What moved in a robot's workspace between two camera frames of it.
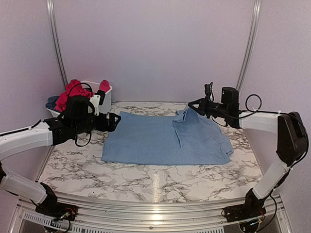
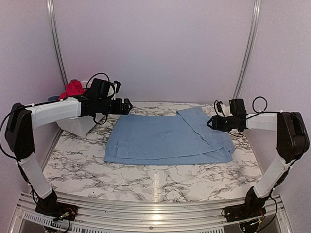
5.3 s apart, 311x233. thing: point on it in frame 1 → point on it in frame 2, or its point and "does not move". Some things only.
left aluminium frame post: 52,21 does not move
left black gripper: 112,125 → 118,109
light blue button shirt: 188,138 does not move
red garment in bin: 74,89 does not move
